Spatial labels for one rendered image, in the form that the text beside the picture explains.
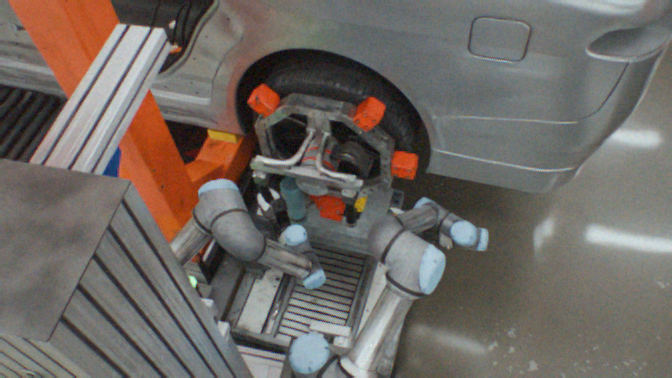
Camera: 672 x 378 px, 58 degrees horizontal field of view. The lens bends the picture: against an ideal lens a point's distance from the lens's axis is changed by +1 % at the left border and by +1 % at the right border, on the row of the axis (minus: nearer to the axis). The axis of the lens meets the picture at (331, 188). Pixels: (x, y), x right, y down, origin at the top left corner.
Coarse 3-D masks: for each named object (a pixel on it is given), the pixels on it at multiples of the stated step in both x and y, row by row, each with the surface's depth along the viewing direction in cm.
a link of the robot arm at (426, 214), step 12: (420, 204) 199; (432, 204) 198; (384, 216) 171; (396, 216) 173; (408, 216) 180; (420, 216) 185; (432, 216) 192; (444, 216) 196; (372, 228) 166; (384, 228) 163; (396, 228) 163; (408, 228) 176; (420, 228) 184; (372, 240) 164; (384, 240) 161; (372, 252) 165
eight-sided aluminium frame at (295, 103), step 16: (288, 96) 222; (304, 96) 219; (288, 112) 220; (304, 112) 218; (320, 112) 215; (336, 112) 214; (352, 112) 215; (256, 128) 235; (272, 128) 242; (352, 128) 217; (272, 144) 248; (384, 144) 221; (384, 160) 227; (384, 176) 235; (336, 192) 255; (368, 192) 248
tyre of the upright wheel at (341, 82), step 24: (288, 72) 224; (312, 72) 218; (336, 72) 217; (360, 72) 219; (336, 96) 219; (360, 96) 215; (384, 96) 219; (384, 120) 221; (408, 120) 227; (408, 144) 229
